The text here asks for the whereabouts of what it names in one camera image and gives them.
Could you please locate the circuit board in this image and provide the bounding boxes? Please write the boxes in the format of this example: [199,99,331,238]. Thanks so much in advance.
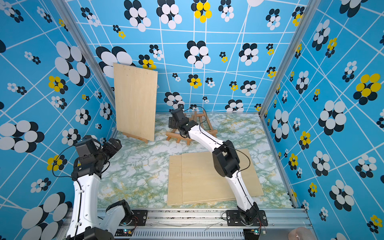
[115,229,135,238]
[243,229,260,240]

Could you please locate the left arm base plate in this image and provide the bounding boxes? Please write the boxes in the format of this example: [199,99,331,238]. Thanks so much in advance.
[120,210,148,227]

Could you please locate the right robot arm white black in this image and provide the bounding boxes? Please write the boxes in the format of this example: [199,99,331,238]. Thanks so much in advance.
[169,108,263,226]

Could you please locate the aluminium corner post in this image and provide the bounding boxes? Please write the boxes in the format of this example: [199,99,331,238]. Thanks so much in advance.
[50,0,124,113]
[260,0,321,118]

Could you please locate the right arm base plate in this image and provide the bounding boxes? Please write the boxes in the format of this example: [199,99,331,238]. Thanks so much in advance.
[224,210,268,227]

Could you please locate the aluminium front rail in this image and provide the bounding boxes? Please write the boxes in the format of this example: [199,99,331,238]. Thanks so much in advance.
[56,207,319,240]

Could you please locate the left aluminium corner post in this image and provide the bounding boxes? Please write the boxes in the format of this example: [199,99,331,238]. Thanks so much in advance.
[50,0,124,113]

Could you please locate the right circuit board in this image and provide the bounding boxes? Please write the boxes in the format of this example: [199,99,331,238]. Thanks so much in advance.
[243,229,260,240]

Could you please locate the right aluminium corner post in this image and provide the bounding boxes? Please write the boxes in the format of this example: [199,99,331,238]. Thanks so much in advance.
[260,0,321,118]

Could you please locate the pink object corner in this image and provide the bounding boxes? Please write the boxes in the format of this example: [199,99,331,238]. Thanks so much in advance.
[288,227,316,240]

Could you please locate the wooden easel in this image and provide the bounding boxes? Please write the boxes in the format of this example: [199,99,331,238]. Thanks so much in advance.
[192,110,218,137]
[166,129,192,146]
[123,132,149,144]

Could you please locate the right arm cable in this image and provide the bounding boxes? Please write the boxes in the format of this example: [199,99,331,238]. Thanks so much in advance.
[182,105,262,223]

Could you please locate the plywood board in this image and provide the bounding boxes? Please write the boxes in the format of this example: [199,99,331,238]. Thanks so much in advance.
[114,63,158,142]
[182,149,264,204]
[167,155,183,206]

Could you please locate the left circuit board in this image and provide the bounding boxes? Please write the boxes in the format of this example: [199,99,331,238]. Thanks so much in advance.
[115,229,135,238]

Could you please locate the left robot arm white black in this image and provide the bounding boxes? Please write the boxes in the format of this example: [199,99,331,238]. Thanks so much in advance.
[66,136,134,240]

